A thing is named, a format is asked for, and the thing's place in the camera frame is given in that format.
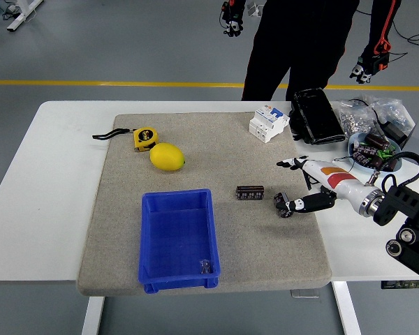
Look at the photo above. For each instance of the person's left hand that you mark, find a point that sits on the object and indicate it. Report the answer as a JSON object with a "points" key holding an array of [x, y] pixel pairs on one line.
{"points": [[362, 71]]}

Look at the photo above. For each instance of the person's right hand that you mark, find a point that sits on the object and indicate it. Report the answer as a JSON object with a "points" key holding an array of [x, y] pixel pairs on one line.
{"points": [[234, 26]]}

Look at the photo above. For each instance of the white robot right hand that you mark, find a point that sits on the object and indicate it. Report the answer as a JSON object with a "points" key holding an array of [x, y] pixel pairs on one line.
{"points": [[338, 181]]}

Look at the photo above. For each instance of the person's left forearm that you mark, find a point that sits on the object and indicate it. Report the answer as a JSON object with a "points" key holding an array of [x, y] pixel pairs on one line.
{"points": [[380, 24]]}

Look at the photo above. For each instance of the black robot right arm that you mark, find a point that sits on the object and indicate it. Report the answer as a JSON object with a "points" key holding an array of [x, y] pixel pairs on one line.
{"points": [[405, 202]]}

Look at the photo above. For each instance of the person's right forearm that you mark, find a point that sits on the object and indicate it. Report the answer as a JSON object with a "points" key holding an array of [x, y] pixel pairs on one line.
{"points": [[234, 7]]}

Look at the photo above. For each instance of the blue plastic box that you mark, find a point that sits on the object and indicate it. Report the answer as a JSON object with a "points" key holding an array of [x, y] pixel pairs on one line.
{"points": [[178, 240]]}

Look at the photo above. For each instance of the black orange wrist tracker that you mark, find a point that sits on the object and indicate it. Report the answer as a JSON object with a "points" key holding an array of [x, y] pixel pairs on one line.
{"points": [[380, 63]]}

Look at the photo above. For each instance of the white floor stand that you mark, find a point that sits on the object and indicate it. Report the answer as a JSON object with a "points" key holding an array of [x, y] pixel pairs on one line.
{"points": [[254, 9]]}

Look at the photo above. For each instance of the clear bag of metal nuts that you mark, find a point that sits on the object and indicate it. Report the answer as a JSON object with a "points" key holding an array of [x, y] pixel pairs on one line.
{"points": [[352, 118]]}

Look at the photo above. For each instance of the clear bag of screws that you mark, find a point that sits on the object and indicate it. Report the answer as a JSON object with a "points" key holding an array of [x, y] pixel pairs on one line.
{"points": [[392, 110]]}

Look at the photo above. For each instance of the green plastic connector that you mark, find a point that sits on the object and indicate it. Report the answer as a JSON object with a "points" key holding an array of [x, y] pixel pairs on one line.
{"points": [[384, 153]]}

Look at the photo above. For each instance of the light blue bowl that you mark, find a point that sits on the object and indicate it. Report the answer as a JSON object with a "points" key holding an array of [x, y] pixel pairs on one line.
{"points": [[394, 167]]}

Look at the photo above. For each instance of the black glossy case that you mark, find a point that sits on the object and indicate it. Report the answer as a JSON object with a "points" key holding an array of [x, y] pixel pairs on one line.
{"points": [[317, 117]]}

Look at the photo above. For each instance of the person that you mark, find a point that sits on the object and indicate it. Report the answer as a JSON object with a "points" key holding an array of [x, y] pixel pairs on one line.
{"points": [[300, 45]]}

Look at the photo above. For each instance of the black power adapter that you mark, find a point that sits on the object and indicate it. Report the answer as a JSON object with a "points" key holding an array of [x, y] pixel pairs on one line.
{"points": [[396, 132]]}

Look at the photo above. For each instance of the white circuit breaker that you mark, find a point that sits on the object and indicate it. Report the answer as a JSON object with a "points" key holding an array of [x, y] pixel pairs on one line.
{"points": [[267, 124]]}

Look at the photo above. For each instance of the white table leg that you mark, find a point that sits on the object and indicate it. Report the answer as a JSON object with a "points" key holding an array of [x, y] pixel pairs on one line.
{"points": [[347, 310], [92, 315]]}

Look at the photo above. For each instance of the grey-brown mat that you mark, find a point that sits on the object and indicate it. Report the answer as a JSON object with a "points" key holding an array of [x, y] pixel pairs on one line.
{"points": [[209, 167]]}

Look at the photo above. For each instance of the yellow tape measure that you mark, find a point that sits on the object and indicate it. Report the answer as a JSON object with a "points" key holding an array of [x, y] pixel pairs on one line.
{"points": [[146, 139]]}

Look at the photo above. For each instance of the yellow lemon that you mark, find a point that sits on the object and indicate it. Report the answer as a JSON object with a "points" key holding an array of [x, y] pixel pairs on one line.
{"points": [[167, 157]]}

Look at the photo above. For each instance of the small clear plastic bag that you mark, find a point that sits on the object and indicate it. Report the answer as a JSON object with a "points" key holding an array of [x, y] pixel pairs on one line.
{"points": [[205, 267]]}

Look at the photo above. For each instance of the metal bracket under table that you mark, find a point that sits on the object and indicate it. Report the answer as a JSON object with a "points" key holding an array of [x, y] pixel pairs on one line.
{"points": [[304, 294]]}

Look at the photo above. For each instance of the white desk frame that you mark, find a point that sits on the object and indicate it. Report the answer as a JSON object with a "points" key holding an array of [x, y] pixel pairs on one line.
{"points": [[22, 15]]}

